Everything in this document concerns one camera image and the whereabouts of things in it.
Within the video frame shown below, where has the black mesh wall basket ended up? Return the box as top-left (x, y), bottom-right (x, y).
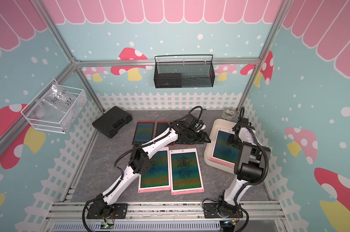
top-left (154, 54), bottom-right (215, 88)

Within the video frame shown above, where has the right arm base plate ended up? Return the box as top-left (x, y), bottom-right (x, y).
top-left (203, 202), bottom-right (244, 218)

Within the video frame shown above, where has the black plastic tool case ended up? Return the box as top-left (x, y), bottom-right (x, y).
top-left (92, 106), bottom-right (133, 138)

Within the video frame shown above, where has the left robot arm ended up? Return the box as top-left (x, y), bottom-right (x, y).
top-left (82, 105), bottom-right (211, 223)

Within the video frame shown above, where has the white wire wall basket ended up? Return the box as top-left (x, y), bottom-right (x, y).
top-left (20, 79), bottom-right (88, 134)

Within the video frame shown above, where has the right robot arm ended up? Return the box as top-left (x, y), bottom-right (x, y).
top-left (217, 107), bottom-right (271, 218)

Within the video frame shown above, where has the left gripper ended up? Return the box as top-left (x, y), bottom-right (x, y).
top-left (186, 127), bottom-right (211, 144)

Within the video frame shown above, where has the black box in basket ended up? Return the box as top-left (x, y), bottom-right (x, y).
top-left (154, 73), bottom-right (182, 89)

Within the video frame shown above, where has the clear plastic bag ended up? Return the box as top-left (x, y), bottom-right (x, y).
top-left (32, 81), bottom-right (84, 130)

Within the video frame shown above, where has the clear tape roll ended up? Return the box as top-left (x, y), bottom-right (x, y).
top-left (221, 108), bottom-right (237, 121)

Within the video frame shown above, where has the white plastic storage box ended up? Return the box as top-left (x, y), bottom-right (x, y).
top-left (204, 119), bottom-right (240, 174)

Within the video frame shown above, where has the pink frame writing tablet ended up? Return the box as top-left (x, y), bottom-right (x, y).
top-left (170, 148), bottom-right (205, 195)

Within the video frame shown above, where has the red frame writing tablet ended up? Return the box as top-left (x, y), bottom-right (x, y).
top-left (132, 121), bottom-right (155, 145)

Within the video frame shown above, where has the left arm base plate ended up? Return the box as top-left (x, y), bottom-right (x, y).
top-left (87, 203), bottom-right (128, 219)

